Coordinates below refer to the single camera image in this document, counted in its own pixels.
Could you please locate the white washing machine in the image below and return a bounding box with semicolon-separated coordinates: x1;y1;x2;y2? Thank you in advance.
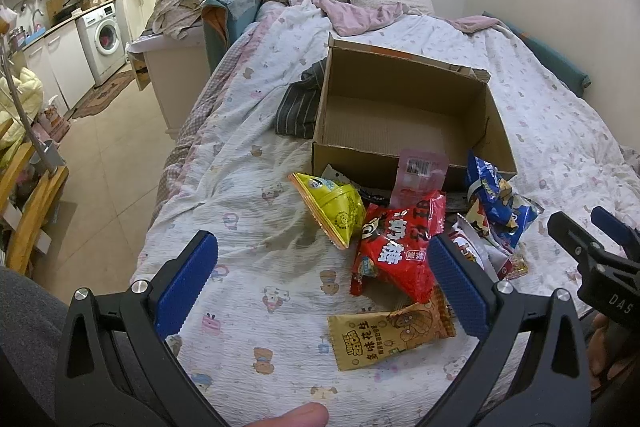
76;2;125;87

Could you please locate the teal bed edge cushion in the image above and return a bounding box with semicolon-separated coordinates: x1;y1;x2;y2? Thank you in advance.
482;11;592;98

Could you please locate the floral white bed quilt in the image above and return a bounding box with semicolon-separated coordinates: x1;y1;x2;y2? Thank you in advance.
136;2;639;426

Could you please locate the pink blanket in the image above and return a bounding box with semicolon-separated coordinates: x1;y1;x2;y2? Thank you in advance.
264;0;501;38

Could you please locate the tan peanut snack packet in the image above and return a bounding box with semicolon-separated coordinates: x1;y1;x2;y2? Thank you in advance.
328;286;457;372

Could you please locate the white kitchen cabinet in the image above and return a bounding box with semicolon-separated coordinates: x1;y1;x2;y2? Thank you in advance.
24;22;94;116

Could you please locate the dark striped cloth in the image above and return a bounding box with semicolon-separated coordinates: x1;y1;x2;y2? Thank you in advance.
274;58;326;140

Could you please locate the white storage cabinet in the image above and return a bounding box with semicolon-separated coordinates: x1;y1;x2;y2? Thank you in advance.
126;25;210;141

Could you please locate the right hand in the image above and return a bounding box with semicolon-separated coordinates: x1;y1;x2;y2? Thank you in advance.
587;312;639;401

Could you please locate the pink bear snack packet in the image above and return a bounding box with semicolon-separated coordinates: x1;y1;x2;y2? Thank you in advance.
390;148;449;208

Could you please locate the white red snack bag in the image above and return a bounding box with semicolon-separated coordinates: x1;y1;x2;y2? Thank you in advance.
445;198;528;282

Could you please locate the blue chip bag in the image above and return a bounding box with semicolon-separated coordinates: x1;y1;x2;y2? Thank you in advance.
464;152;544;251

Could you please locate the patterned floor mat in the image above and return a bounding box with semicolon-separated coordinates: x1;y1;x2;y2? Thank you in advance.
72;69;134;119

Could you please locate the brown cardboard box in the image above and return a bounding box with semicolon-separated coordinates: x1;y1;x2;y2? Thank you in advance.
311;38;518;192

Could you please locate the yellow cloth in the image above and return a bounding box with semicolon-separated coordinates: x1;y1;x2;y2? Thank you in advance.
0;67;46;168

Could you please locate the left hand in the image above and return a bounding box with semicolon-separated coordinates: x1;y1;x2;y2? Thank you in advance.
247;402;329;427

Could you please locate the yellow triangular snack bag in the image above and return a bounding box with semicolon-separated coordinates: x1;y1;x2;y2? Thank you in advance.
288;172;366;251

